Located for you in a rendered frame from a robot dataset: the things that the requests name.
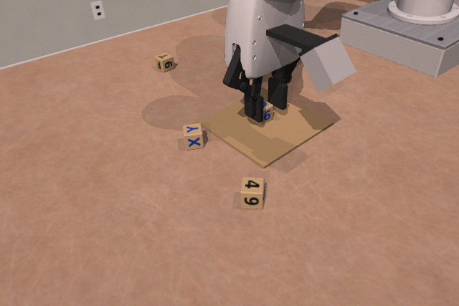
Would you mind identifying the tan flat square mat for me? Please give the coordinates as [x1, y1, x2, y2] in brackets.
[197, 98, 333, 169]

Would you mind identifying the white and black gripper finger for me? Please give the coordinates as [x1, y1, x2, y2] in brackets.
[268, 58, 300, 110]
[223, 45, 264, 123]

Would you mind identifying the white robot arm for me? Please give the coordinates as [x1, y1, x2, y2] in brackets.
[266, 0, 459, 92]

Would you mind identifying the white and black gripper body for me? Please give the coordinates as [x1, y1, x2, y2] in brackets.
[225, 0, 305, 80]

